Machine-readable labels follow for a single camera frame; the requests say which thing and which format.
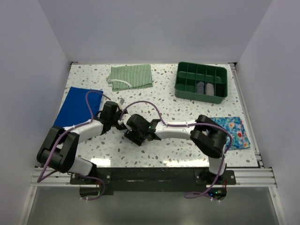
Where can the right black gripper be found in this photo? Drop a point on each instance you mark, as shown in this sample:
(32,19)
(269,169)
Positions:
(131,129)

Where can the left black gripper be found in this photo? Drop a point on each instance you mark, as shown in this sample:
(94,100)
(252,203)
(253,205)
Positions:
(119,112)

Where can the black pinstriped underwear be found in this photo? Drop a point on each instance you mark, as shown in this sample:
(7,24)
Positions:
(131,136)

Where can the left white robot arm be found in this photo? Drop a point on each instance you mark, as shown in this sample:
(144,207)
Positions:
(59,148)

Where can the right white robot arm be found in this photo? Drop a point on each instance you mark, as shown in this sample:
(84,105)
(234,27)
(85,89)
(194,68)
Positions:
(207,135)

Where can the blue folded underwear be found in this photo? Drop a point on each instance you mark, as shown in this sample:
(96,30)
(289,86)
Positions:
(74,109)

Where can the green striped underwear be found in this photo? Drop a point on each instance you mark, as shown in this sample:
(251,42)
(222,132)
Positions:
(130,77)

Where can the rolled blue striped underwear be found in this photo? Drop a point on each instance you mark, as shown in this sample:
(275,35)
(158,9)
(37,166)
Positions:
(200,87)

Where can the rolled grey striped underwear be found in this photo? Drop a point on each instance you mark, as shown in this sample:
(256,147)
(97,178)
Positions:
(209,90)

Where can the blue floral underwear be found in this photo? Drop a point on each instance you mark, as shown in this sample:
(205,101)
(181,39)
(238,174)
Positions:
(235,127)

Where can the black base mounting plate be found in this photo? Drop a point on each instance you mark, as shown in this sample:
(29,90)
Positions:
(155,179)

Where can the green divided storage bin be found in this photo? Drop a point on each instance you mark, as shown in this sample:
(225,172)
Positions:
(189,74)

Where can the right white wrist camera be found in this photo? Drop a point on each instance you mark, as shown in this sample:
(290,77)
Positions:
(124,119)

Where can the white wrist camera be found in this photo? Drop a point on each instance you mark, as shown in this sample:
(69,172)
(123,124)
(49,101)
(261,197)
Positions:
(124,119)
(121,101)

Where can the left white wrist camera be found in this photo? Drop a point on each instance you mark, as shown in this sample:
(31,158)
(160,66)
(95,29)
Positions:
(121,101)

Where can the aluminium frame rail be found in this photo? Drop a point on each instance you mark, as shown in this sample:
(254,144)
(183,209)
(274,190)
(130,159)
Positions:
(113,150)

